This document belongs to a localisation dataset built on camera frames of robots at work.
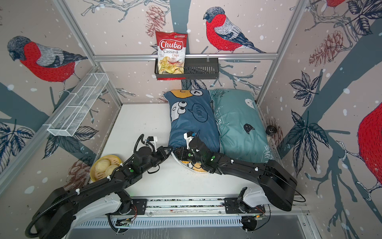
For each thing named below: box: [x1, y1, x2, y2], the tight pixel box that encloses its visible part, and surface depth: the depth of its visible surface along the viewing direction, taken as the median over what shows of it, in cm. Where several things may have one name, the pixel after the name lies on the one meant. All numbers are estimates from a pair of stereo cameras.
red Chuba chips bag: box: [155, 30, 189, 81], surface depth 86 cm
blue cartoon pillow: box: [164, 89, 220, 153], surface depth 96 cm
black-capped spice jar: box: [265, 124, 278, 140], surface depth 92 cm
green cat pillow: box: [209, 88, 275, 163], surface depth 89 cm
